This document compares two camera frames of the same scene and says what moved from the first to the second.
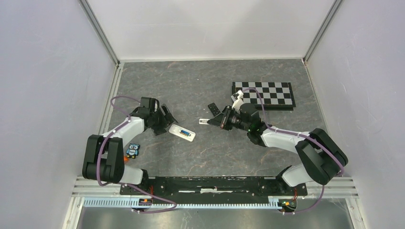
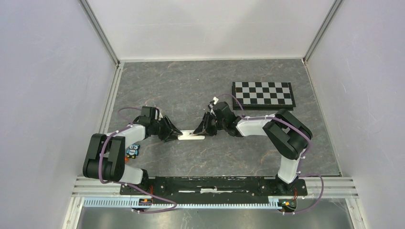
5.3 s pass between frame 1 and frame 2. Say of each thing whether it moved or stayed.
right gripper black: moved
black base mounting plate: stayed
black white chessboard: stayed
